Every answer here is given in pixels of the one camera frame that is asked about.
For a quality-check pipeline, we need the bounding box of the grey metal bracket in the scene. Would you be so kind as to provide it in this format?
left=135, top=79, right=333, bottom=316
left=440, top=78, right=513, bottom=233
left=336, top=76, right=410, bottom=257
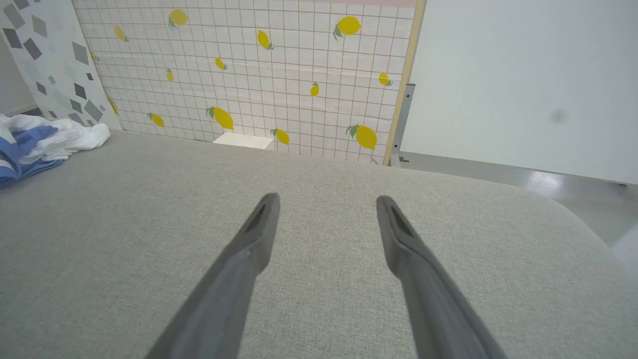
left=390, top=83, right=416, bottom=168

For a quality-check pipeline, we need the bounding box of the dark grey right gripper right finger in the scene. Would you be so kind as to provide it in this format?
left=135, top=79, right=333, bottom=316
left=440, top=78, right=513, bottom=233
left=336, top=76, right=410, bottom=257
left=375, top=195, right=510, bottom=359

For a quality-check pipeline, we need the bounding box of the grey terrazzo pattern panel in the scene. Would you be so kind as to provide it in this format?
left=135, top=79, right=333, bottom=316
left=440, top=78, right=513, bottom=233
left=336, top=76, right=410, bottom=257
left=0, top=0, right=123, bottom=131

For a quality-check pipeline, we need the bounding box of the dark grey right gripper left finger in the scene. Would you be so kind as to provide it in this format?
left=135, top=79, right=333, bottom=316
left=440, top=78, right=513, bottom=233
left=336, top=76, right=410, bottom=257
left=145, top=192, right=281, bottom=359

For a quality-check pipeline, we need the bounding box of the wooden panel frame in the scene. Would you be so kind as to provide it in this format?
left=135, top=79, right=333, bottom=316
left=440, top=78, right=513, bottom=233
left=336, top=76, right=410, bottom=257
left=383, top=0, right=427, bottom=166

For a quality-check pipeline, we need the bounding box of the white and blue shirt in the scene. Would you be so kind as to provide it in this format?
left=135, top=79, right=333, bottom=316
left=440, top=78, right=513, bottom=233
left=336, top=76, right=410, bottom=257
left=0, top=114, right=111, bottom=189

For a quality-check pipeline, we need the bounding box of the white box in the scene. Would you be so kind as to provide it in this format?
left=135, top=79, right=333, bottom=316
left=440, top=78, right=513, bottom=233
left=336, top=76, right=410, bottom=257
left=213, top=132, right=275, bottom=150

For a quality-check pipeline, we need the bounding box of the lemon print grid panel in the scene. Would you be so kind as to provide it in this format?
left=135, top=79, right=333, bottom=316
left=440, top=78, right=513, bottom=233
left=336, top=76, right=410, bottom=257
left=72, top=0, right=417, bottom=165

